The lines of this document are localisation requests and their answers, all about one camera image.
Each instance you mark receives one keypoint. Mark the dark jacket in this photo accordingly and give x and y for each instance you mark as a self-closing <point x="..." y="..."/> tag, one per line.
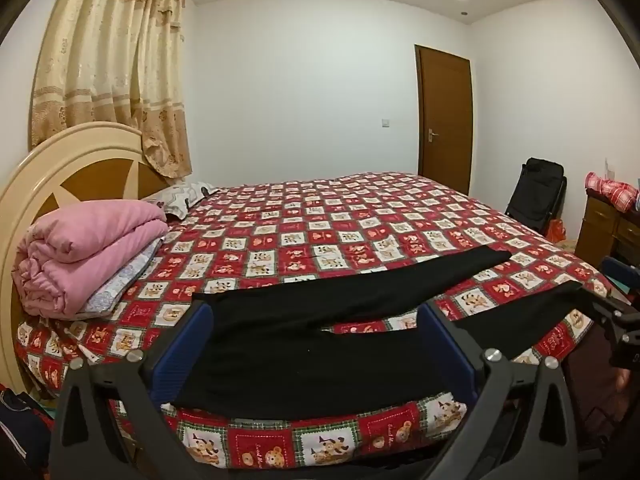
<point x="22" y="435"/>

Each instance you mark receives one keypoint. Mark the red plaid cloth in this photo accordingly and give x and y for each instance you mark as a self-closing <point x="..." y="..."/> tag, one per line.
<point x="612" y="189"/>

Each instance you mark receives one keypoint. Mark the beige patterned curtain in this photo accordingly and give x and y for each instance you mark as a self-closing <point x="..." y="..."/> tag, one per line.
<point x="115" y="60"/>

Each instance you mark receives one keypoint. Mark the cream wooden headboard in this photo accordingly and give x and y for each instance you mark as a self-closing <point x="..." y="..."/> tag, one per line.
<point x="75" y="160"/>

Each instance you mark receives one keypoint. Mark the black pants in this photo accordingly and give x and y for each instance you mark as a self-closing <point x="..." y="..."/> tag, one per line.
<point x="310" y="350"/>

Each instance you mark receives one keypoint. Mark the brown wooden cabinet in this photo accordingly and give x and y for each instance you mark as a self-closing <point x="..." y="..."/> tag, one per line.
<point x="602" y="235"/>

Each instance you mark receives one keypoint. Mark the black suitcase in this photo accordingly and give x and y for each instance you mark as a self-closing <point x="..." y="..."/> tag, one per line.
<point x="537" y="195"/>

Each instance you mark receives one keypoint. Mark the brown wooden door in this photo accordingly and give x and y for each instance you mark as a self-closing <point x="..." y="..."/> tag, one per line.
<point x="445" y="115"/>

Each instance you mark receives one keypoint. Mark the grey patterned pillow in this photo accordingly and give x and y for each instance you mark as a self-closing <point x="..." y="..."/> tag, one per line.
<point x="182" y="197"/>

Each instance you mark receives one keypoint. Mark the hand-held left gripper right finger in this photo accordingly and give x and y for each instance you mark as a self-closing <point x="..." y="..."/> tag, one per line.
<point x="452" y="355"/>

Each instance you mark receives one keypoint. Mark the pale floral folded quilt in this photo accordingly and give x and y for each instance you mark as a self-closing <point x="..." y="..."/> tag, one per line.
<point x="122" y="282"/>

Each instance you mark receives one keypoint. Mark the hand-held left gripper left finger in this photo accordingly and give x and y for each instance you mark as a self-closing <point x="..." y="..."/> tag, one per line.
<point x="186" y="345"/>

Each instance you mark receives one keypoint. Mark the orange plastic bag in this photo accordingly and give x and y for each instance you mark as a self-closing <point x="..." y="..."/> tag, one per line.
<point x="556" y="231"/>

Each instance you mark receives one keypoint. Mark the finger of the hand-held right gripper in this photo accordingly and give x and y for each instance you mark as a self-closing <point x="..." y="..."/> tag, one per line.
<point x="602" y="304"/>

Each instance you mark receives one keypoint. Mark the red printed bedspread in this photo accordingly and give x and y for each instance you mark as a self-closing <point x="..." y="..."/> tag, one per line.
<point x="300" y="220"/>

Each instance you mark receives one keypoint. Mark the pink folded quilt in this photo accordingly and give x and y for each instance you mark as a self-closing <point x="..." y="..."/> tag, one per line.
<point x="85" y="255"/>

